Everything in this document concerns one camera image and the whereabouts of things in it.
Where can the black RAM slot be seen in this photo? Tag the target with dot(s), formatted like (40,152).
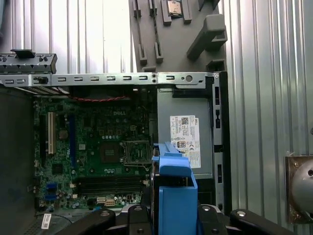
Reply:
(110,187)
(110,182)
(110,191)
(110,178)

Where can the metal socket cover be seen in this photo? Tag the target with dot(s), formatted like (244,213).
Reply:
(137,142)

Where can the silver CPU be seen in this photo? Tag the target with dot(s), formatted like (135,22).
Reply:
(174,8)

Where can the black open PC case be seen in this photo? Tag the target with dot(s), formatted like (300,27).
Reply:
(225,147)

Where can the grey parts rack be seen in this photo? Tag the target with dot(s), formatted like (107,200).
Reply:
(176,49)

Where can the hinged metal slot bracket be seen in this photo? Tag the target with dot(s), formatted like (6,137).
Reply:
(29,64)

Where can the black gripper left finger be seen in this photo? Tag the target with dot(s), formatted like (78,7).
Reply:
(137,220)

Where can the green motherboard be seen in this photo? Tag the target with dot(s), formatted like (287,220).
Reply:
(63,176)

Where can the grey power supply unit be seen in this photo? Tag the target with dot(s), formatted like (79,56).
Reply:
(185,105)

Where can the blue expansion slot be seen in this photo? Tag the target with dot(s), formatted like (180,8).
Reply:
(72,142)

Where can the white expansion slot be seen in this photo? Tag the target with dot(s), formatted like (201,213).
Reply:
(51,134)

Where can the hard disk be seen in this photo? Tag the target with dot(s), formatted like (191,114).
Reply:
(176,208)

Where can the green RAM stick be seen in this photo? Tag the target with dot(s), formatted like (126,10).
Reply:
(139,31)
(156,31)

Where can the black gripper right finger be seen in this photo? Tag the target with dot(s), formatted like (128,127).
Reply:
(207,220)

